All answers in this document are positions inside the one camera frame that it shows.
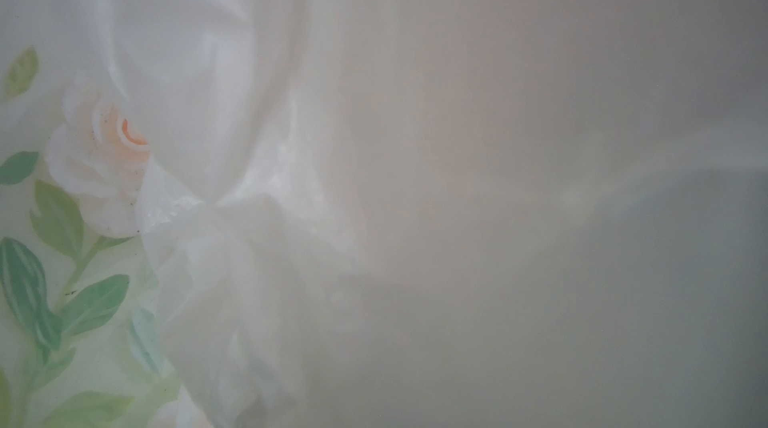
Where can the white plastic bag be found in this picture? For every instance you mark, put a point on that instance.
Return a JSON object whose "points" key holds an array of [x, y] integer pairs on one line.
{"points": [[452, 213]]}

